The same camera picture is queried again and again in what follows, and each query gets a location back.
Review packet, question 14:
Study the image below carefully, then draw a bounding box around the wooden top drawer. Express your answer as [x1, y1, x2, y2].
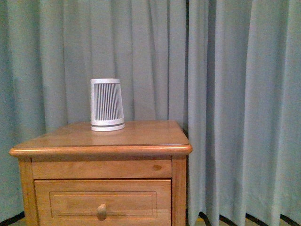
[34, 179, 171, 226]

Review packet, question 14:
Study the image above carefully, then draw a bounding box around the round wooden drawer knob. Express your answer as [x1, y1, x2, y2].
[97, 203, 107, 221]

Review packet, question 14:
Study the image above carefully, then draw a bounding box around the white slatted air purifier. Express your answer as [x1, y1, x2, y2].
[90, 79, 125, 132]

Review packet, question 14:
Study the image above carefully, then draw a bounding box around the grey-green curtain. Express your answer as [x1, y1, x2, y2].
[0, 0, 301, 226]

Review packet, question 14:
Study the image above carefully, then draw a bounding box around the wooden nightstand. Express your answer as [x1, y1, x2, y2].
[10, 121, 192, 226]

